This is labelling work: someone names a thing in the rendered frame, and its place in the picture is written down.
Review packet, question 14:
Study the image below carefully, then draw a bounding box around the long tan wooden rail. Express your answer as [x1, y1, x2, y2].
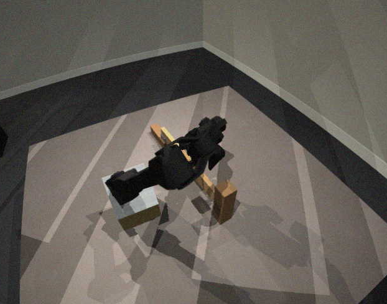
[161, 127, 215, 202]

